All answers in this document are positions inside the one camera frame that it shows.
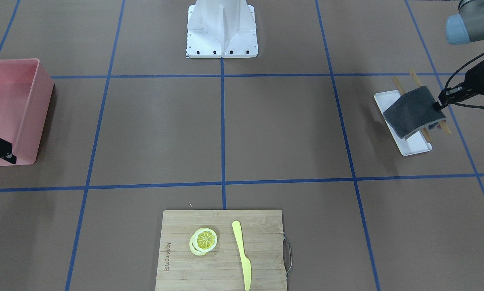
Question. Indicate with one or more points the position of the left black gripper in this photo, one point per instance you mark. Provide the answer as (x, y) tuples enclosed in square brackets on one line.
[(478, 79)]

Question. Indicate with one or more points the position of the grey cloth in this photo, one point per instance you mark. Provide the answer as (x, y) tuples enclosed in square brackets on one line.
[(412, 112)]

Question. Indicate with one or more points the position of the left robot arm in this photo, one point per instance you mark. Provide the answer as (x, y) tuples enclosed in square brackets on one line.
[(465, 27)]

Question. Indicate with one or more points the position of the white rectangular tray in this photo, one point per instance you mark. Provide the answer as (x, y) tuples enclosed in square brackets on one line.
[(415, 144)]

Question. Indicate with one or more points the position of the wooden chopstick rack stick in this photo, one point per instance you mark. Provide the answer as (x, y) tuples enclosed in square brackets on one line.
[(401, 90)]

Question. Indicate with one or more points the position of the wooden cutting board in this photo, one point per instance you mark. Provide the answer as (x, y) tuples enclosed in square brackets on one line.
[(221, 269)]

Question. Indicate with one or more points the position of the yellow plastic knife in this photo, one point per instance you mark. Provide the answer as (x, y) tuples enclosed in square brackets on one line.
[(245, 261)]

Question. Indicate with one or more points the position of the yellow lemon slices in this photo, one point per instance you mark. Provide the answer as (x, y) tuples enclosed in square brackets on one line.
[(203, 241)]

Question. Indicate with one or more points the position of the pink plastic bin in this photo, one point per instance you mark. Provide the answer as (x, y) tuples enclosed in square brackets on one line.
[(25, 94)]

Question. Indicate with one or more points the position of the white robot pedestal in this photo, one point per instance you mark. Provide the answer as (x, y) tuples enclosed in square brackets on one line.
[(221, 29)]

